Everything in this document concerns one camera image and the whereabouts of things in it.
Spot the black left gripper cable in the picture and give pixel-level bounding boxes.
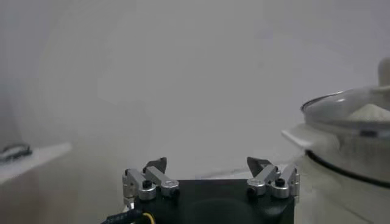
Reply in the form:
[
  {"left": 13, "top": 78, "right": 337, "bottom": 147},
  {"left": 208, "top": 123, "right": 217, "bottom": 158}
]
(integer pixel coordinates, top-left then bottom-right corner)
[{"left": 102, "top": 209, "right": 155, "bottom": 224}]

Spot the perforated steel steamer basket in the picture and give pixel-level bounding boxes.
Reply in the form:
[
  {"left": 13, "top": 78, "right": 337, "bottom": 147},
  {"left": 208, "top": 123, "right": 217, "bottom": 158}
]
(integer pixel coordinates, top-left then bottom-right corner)
[{"left": 282, "top": 120, "right": 390, "bottom": 185}]

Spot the glass lid with white handle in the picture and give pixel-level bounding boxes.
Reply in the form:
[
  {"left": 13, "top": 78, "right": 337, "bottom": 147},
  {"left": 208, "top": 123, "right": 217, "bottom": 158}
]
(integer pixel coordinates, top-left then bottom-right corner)
[{"left": 300, "top": 57, "right": 390, "bottom": 127}]

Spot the white side table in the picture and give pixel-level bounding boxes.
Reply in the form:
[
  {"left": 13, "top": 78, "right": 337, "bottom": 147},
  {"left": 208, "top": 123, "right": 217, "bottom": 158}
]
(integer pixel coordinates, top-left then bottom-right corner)
[{"left": 0, "top": 142, "right": 73, "bottom": 185}]

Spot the black cable loop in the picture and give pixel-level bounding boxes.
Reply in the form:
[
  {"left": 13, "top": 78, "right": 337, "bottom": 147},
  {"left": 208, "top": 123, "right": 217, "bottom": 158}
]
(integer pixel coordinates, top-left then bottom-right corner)
[{"left": 0, "top": 142, "right": 34, "bottom": 162}]

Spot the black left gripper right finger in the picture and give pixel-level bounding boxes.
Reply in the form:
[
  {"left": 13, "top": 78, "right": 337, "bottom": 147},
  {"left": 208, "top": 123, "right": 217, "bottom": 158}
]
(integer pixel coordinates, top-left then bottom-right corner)
[{"left": 246, "top": 156, "right": 301, "bottom": 199}]

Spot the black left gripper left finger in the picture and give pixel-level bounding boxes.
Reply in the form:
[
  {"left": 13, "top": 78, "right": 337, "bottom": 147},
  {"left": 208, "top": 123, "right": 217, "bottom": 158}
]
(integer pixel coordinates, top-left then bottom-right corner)
[{"left": 122, "top": 157, "right": 180, "bottom": 201}]

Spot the white electric cooker pot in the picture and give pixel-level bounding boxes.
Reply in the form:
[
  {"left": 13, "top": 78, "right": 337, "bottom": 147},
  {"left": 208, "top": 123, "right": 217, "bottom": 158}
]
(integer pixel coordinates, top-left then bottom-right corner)
[{"left": 292, "top": 152, "right": 390, "bottom": 224}]

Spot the white steamed baozi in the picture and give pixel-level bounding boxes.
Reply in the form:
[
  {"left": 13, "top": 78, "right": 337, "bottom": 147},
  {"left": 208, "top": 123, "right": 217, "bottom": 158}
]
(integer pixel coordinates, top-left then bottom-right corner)
[{"left": 347, "top": 103, "right": 390, "bottom": 122}]

